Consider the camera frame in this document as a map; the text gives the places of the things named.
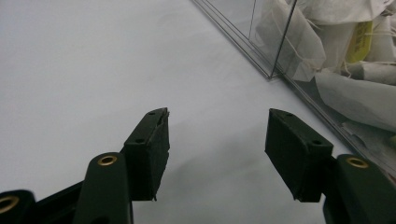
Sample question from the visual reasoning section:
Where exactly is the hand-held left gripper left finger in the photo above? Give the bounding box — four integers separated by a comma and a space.
123, 107, 171, 202

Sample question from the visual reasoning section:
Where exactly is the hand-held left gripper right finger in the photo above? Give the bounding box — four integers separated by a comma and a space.
264, 107, 334, 203

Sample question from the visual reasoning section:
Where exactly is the clear acrylic box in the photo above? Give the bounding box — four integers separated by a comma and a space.
191, 0, 396, 181

